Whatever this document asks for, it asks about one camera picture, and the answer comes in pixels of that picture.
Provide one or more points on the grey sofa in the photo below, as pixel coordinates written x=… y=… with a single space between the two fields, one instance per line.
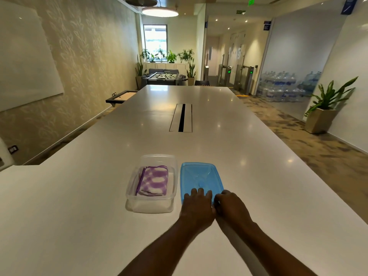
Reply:
x=164 y=71

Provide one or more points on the person's right forearm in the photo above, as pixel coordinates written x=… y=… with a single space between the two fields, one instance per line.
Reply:
x=267 y=252

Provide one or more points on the dark chair back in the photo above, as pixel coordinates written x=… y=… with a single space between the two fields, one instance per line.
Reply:
x=202 y=83

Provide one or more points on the blue hanging sign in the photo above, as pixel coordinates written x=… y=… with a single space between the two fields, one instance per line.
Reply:
x=349 y=5

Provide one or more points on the person's right fingers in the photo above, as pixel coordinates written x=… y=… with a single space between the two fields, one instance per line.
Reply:
x=222 y=198

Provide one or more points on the bright window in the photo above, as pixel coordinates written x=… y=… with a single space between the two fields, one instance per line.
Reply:
x=155 y=40

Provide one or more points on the green leafy cabinet plant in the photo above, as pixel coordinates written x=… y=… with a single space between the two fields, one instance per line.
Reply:
x=171 y=57

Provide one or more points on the foosball table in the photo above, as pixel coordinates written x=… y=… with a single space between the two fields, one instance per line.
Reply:
x=164 y=77

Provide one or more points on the thin palm cabinet plant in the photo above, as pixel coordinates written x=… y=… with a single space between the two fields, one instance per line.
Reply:
x=145 y=55

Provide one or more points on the stack of water bottles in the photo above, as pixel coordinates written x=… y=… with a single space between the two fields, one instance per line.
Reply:
x=280 y=86

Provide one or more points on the purple white checked cloth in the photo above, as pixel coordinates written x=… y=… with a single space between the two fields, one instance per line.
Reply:
x=153 y=181

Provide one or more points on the blue plastic container lid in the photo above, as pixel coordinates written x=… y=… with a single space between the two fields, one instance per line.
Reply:
x=199 y=176

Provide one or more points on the metal turnstile gates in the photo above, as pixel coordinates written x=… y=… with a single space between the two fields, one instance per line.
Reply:
x=244 y=79

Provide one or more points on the clear plastic food container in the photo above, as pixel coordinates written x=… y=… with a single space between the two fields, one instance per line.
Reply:
x=149 y=202

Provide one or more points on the small blue wall sign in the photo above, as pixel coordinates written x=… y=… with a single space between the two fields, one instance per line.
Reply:
x=267 y=25

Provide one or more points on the person's right hand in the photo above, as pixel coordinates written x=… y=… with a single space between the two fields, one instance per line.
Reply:
x=233 y=211

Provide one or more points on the person's left fingers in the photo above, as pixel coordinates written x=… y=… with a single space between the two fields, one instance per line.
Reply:
x=198 y=194

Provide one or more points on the black framed low table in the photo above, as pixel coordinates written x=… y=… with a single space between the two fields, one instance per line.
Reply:
x=120 y=97

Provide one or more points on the tall snake plant in pot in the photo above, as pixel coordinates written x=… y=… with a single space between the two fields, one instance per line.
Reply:
x=140 y=73
x=191 y=74

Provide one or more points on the potted plant in beige planter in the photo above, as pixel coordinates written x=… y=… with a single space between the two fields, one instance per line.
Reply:
x=322 y=117

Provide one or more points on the white wall board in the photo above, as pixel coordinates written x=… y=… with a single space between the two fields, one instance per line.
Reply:
x=26 y=57

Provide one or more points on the round dark pendant lamp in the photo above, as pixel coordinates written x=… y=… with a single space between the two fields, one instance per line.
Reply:
x=141 y=0

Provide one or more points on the person's left hand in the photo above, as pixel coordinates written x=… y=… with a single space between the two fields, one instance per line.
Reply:
x=197 y=211

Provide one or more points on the round white pendant lamp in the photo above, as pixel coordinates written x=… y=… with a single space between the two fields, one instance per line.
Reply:
x=160 y=12

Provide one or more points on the bushy palm cabinet plant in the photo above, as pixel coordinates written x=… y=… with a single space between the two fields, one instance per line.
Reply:
x=186 y=55

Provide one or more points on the person's left forearm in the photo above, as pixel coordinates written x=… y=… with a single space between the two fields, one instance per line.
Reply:
x=164 y=252

